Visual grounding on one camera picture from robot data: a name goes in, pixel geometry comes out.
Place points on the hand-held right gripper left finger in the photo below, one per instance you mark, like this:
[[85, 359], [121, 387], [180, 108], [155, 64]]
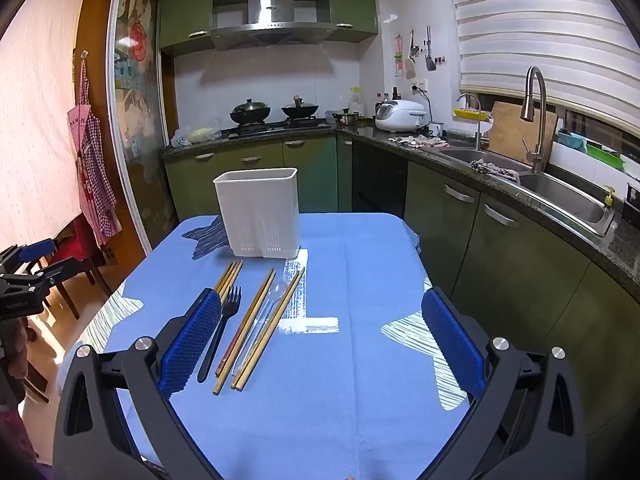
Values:
[[192, 342]]

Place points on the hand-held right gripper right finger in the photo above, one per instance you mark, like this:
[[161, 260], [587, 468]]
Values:
[[452, 342]]

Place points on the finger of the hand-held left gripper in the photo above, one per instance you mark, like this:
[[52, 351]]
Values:
[[37, 249], [57, 272]]

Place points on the black plastic fork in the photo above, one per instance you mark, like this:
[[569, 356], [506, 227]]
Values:
[[225, 317]]

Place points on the bamboo chopstick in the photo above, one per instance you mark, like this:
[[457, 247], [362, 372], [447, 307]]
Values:
[[267, 327], [234, 274], [276, 325], [235, 345], [225, 275]]

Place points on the pair wooden chopsticks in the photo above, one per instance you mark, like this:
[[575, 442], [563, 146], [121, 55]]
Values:
[[245, 327]]

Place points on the clear plastic spoon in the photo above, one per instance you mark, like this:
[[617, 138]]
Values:
[[276, 291]]

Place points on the white plastic utensil holder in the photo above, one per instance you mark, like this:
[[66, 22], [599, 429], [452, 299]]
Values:
[[255, 210]]

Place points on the person's left hand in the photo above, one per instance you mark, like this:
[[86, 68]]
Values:
[[17, 355]]

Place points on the dark wooden chair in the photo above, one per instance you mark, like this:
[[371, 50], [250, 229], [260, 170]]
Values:
[[75, 280]]

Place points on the red checked apron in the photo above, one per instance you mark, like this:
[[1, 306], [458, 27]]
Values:
[[92, 170]]

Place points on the blue star print tablecloth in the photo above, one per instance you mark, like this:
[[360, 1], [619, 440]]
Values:
[[350, 360]]

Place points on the grey dishcloth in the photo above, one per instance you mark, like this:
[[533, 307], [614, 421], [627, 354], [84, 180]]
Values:
[[495, 169]]

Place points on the steel double sink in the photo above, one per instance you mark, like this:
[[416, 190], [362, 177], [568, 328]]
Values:
[[565, 197]]

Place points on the clear plastic bag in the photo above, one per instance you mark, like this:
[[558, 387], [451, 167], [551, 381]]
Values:
[[200, 134]]

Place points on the patterned dish rag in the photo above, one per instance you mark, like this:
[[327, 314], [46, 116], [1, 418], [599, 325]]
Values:
[[415, 141]]

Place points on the white mug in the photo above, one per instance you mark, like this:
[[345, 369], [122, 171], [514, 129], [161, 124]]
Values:
[[436, 130]]

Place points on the wooden cutting board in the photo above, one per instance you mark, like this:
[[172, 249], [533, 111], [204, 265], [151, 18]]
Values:
[[510, 135]]

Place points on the small steel faucet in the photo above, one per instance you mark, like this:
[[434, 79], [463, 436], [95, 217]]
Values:
[[477, 120]]

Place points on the yellow dish tray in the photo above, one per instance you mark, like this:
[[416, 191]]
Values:
[[470, 114]]

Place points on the black gas stove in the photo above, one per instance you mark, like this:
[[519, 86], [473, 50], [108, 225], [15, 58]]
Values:
[[280, 127]]

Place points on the white rice cooker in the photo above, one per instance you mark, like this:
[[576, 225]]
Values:
[[400, 116]]

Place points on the tall steel faucet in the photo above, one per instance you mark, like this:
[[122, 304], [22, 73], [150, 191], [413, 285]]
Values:
[[539, 120]]

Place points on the black wok with lid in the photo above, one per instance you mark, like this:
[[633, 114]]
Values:
[[250, 110]]

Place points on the green plastic tray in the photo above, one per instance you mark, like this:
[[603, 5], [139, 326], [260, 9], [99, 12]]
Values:
[[605, 156]]

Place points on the small steel pot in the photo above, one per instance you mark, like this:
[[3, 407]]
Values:
[[346, 117]]

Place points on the cooking oil bottle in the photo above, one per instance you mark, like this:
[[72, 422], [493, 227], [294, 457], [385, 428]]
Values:
[[355, 100]]

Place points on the white hanging spatula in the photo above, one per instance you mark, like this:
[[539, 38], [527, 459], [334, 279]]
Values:
[[411, 67]]

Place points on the white window blind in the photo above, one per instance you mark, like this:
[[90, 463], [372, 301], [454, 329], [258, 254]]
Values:
[[540, 25]]

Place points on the steel range hood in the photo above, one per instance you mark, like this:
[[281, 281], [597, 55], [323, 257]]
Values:
[[270, 10]]

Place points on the wall socket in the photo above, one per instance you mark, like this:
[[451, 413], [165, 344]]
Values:
[[420, 85]]

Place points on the green wall cabinets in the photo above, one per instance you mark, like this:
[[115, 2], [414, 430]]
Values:
[[185, 10]]

